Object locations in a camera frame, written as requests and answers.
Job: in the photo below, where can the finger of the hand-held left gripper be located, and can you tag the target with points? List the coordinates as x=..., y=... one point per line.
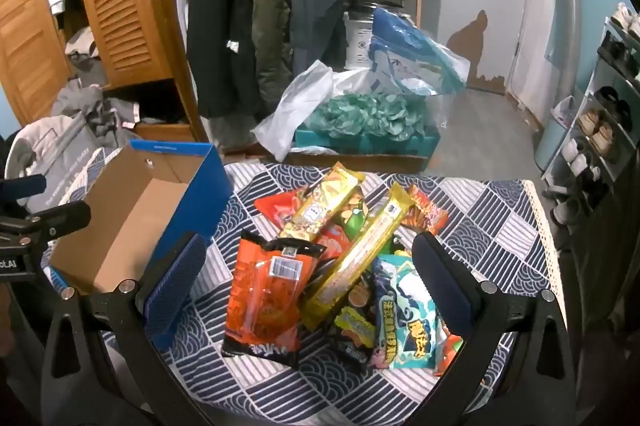
x=55, y=218
x=25, y=188

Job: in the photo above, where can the black snack packet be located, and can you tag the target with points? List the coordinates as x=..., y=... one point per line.
x=352, y=326

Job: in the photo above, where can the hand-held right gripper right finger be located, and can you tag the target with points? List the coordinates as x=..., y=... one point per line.
x=445, y=286

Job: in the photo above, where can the grey printed bag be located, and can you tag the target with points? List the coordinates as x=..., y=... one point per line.
x=60, y=165

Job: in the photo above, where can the small red snack packet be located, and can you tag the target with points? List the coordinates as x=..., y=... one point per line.
x=447, y=351

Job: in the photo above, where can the pair of black shoes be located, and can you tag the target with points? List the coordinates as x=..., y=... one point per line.
x=614, y=105

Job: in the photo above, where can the white printed bucket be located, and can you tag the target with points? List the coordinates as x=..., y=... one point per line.
x=357, y=40

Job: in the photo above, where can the navy patterned tablecloth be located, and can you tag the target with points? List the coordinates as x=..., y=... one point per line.
x=500, y=236

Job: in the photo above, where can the orange striped snack packet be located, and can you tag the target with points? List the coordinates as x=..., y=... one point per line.
x=427, y=211

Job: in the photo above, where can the olive green hanging coat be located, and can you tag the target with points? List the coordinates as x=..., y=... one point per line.
x=272, y=5

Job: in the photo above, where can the blue plastic bag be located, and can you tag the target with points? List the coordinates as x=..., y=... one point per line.
x=410, y=55

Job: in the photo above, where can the black hanging coat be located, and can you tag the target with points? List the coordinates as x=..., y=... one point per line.
x=220, y=15

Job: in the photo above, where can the yellow foil snack packet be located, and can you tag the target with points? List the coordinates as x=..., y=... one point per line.
x=325, y=201

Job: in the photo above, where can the green snack packet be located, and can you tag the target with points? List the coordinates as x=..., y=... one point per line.
x=352, y=218

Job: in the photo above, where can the shoe rack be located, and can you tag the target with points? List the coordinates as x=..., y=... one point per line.
x=617, y=70

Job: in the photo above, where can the long gold biscuit packet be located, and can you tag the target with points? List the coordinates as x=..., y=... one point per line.
x=360, y=256

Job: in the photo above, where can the teal box of teal leaves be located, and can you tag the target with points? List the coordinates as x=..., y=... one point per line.
x=370, y=120

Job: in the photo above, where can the blue cardboard box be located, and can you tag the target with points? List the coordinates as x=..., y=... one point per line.
x=130, y=226

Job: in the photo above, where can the blue and white snack packet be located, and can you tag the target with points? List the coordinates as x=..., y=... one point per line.
x=407, y=321

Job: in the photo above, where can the pale blue bin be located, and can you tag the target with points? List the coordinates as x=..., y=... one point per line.
x=552, y=140

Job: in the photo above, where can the pile of grey clothes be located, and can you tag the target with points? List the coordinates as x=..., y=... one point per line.
x=85, y=103

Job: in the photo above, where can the wooden louvred wardrobe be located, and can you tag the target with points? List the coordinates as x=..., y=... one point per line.
x=130, y=5

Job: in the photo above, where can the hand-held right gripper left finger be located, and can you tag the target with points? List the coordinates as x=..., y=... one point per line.
x=172, y=288

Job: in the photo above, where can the pair of white shoes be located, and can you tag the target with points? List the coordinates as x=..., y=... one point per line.
x=580, y=158

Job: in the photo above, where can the white plastic bag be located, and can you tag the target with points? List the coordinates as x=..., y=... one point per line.
x=305, y=105

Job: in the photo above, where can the pair of beige shoes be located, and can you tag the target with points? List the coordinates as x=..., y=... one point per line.
x=595, y=130

